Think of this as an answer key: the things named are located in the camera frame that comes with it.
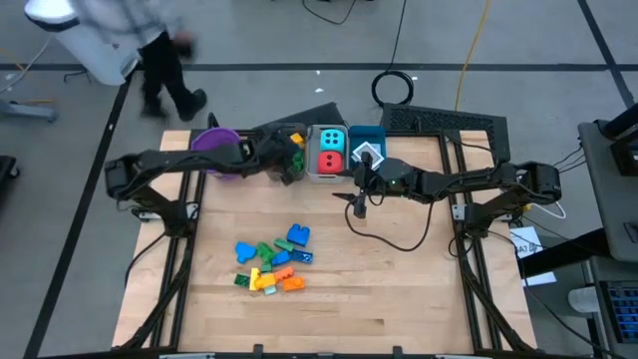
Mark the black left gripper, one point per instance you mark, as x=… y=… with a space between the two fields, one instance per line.
x=269 y=152

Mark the blue hollow building block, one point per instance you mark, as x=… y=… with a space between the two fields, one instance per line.
x=302 y=256

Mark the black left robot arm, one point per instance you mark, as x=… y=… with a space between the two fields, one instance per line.
x=174 y=159

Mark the white paper sheet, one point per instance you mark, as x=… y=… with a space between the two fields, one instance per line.
x=541 y=279
x=527 y=242

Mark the red foam die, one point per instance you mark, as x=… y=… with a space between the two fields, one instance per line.
x=330 y=163

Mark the teal foam die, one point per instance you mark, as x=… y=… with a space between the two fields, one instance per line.
x=332 y=140

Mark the small green building block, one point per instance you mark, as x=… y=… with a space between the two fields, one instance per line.
x=265 y=267

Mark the white plastic bin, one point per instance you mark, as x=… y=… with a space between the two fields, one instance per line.
x=312 y=149

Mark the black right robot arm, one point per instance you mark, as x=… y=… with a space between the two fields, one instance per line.
x=478 y=177

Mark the black perforated panel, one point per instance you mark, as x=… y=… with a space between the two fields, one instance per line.
x=443 y=124

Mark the golden yellow building block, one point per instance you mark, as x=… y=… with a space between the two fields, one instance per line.
x=266 y=280

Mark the purple monster-face bucket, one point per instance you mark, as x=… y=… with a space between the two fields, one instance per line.
x=214 y=139

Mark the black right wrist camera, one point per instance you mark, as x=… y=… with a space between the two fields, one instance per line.
x=367 y=160

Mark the light blue building block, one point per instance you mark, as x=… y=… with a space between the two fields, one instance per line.
x=244 y=251

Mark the grey stand base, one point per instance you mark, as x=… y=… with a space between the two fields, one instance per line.
x=30 y=110

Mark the dark green building block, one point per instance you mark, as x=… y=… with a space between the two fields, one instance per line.
x=241 y=280

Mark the bright green building block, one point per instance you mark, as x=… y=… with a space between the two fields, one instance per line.
x=298 y=162

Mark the blue two-stud building block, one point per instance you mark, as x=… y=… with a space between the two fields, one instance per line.
x=298 y=235

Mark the mint building block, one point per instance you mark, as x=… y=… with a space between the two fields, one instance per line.
x=270 y=290

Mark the black desk equipment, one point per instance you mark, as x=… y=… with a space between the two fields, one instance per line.
x=625 y=144

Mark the backlit keyboard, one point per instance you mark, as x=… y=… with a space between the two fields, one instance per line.
x=623 y=309

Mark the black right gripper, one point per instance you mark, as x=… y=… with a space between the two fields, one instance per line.
x=394 y=177

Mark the orange stepped building block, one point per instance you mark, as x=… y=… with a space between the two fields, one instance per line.
x=294 y=284

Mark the person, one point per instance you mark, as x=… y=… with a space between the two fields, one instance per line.
x=164 y=65

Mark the black table frame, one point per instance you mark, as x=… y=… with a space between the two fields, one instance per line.
x=418 y=133

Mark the grey desk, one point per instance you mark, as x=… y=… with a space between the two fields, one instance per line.
x=608 y=199

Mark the playing card deck box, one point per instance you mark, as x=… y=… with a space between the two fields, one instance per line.
x=375 y=152

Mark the blue plastic bin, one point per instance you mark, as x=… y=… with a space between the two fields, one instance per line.
x=369 y=133

